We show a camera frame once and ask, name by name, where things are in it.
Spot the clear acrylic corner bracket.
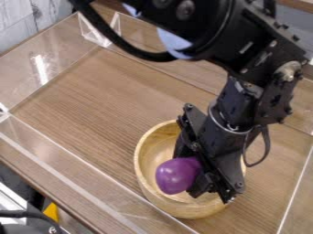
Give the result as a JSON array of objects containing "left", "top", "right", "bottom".
[{"left": 77, "top": 12, "right": 121, "bottom": 48}]

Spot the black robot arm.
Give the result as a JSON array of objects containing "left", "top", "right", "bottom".
[{"left": 69, "top": 0, "right": 307, "bottom": 202}]

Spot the black cable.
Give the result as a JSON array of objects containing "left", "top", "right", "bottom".
[{"left": 0, "top": 209, "right": 53, "bottom": 234}]

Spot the brown wooden bowl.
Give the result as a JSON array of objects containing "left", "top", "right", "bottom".
[{"left": 133, "top": 120, "right": 235, "bottom": 219}]

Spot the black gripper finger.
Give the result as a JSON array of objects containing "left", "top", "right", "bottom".
[
  {"left": 187, "top": 173, "right": 216, "bottom": 198},
  {"left": 210, "top": 152, "right": 246, "bottom": 204}
]

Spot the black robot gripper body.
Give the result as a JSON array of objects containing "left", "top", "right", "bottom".
[{"left": 172, "top": 76, "right": 271, "bottom": 172}]

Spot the purple toy eggplant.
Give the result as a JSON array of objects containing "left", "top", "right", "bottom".
[{"left": 155, "top": 157, "right": 202, "bottom": 195}]

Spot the clear acrylic table wall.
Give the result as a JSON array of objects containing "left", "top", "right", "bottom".
[{"left": 0, "top": 110, "right": 196, "bottom": 234}]

